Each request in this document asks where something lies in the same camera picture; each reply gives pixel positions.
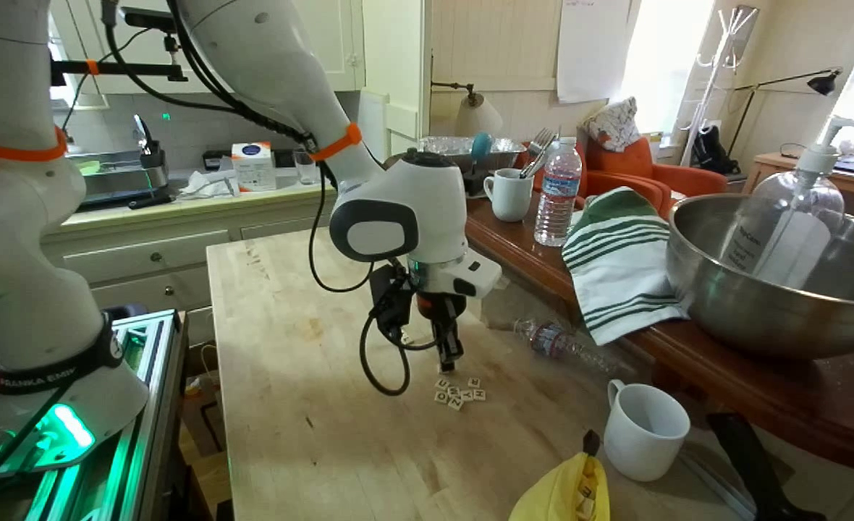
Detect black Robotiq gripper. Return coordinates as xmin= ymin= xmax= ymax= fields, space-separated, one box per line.
xmin=412 ymin=287 xmax=470 ymax=372

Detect crushed clear plastic bottle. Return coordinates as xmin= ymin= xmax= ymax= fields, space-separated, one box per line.
xmin=487 ymin=314 xmax=633 ymax=382

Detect white mug with spoon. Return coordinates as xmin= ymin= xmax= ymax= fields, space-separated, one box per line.
xmin=480 ymin=154 xmax=549 ymax=226

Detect upright clear water bottle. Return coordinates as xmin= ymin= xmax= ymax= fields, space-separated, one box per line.
xmin=532 ymin=136 xmax=587 ymax=251

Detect yellow banana-shaped pouch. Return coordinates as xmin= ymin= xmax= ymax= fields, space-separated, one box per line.
xmin=507 ymin=429 xmax=616 ymax=521

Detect green striped white towel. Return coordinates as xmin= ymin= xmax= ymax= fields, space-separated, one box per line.
xmin=559 ymin=186 xmax=691 ymax=349

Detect grey shallow bowl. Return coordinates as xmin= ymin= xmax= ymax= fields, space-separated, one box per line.
xmin=413 ymin=132 xmax=522 ymax=180

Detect teal round object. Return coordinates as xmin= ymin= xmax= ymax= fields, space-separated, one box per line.
xmin=470 ymin=131 xmax=497 ymax=162

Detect plain white mug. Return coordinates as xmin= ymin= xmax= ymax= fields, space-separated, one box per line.
xmin=600 ymin=375 xmax=694 ymax=482

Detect gooseneck lamp white shade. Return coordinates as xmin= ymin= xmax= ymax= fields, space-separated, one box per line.
xmin=429 ymin=78 xmax=507 ymax=139

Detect brown cardboard box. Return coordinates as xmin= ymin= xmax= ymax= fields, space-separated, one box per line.
xmin=180 ymin=366 xmax=239 ymax=515

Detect white round container blue lid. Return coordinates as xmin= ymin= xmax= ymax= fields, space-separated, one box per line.
xmin=229 ymin=139 xmax=280 ymax=191

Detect orange chair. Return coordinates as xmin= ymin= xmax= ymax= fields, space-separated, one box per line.
xmin=577 ymin=132 xmax=730 ymax=219

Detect cream cabinet with drawers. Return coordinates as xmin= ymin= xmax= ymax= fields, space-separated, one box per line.
xmin=43 ymin=183 xmax=351 ymax=342

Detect white paper sheet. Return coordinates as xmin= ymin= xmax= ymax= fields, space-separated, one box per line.
xmin=554 ymin=0 xmax=636 ymax=107

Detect black bag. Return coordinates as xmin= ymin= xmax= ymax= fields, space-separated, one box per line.
xmin=688 ymin=120 xmax=745 ymax=177

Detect large steel mixing bowl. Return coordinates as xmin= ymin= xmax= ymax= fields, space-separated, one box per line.
xmin=664 ymin=194 xmax=854 ymax=361

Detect black kitchen faucet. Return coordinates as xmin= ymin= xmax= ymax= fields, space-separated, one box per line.
xmin=129 ymin=113 xmax=173 ymax=200

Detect clear pump soap bottle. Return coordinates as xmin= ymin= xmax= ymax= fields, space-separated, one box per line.
xmin=721 ymin=113 xmax=854 ymax=290

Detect dark wooden side table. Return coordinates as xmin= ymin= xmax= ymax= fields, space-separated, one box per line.
xmin=464 ymin=167 xmax=854 ymax=478

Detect white coat rack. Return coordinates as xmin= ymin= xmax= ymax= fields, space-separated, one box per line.
xmin=678 ymin=3 xmax=763 ymax=167

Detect black boom bar orange clamps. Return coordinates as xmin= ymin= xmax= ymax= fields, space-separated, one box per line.
xmin=47 ymin=54 xmax=193 ymax=86

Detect thin black desk lamp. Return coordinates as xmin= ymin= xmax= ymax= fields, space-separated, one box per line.
xmin=726 ymin=65 xmax=844 ymax=159

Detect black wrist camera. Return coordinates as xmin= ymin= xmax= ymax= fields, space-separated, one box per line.
xmin=365 ymin=261 xmax=416 ymax=342

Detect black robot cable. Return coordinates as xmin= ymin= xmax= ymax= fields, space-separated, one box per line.
xmin=98 ymin=0 xmax=443 ymax=398

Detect metal robot stand frame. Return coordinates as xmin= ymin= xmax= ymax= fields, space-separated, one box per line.
xmin=0 ymin=307 xmax=193 ymax=521

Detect black flat strap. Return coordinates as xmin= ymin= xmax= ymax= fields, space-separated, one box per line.
xmin=704 ymin=410 xmax=831 ymax=521

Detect black bar camera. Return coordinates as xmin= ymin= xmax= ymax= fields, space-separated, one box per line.
xmin=118 ymin=5 xmax=184 ymax=34

